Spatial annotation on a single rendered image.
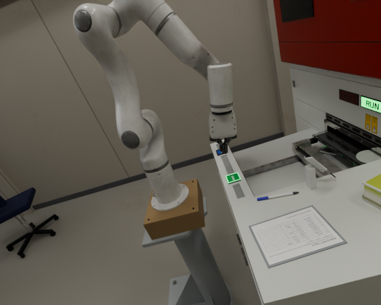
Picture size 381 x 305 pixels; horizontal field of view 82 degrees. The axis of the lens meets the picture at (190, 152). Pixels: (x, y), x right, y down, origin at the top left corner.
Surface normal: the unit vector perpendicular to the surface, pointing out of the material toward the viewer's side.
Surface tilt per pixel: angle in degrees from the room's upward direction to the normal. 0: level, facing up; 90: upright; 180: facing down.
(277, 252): 0
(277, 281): 0
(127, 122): 61
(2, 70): 90
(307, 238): 0
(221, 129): 92
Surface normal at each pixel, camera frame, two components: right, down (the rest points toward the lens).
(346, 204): -0.32, -0.84
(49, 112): 0.01, 0.46
